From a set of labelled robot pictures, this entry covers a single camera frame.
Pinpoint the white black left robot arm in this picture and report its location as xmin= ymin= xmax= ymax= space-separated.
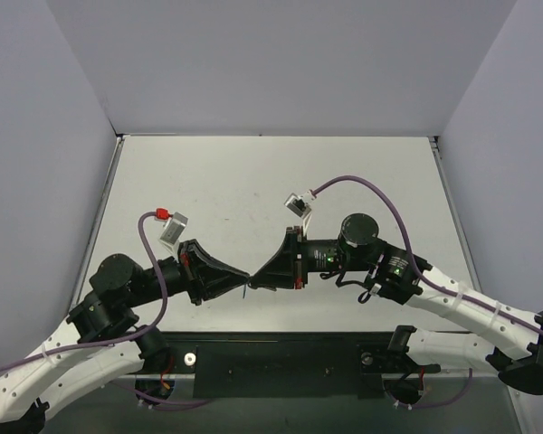
xmin=0 ymin=240 xmax=250 ymax=433

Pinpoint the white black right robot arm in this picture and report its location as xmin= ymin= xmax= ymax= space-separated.
xmin=249 ymin=213 xmax=543 ymax=396

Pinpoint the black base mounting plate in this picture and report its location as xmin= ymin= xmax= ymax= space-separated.
xmin=134 ymin=332 xmax=441 ymax=400

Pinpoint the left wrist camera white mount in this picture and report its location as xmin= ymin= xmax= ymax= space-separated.
xmin=157 ymin=210 xmax=188 ymax=257

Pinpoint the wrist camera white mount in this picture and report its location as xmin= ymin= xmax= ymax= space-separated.
xmin=284 ymin=190 xmax=316 ymax=236
xmin=157 ymin=210 xmax=188 ymax=257

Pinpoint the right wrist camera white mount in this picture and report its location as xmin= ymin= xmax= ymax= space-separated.
xmin=284 ymin=190 xmax=316 ymax=236

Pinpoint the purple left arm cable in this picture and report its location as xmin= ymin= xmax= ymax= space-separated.
xmin=0 ymin=212 xmax=209 ymax=412

